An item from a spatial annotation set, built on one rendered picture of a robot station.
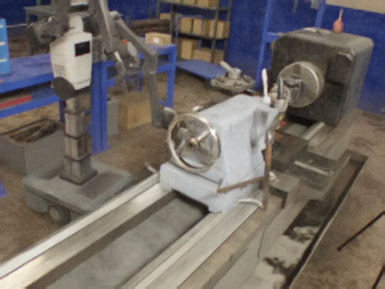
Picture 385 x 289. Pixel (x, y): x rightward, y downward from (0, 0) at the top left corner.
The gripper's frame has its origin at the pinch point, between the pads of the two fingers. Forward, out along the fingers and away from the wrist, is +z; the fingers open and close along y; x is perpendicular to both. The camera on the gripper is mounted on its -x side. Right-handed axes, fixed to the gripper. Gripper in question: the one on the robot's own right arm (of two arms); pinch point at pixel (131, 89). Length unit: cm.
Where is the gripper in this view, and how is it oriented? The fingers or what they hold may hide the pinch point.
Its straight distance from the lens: 188.5
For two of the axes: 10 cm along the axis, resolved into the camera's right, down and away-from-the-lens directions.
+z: 3.8, 9.0, 2.1
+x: -8.1, 2.1, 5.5
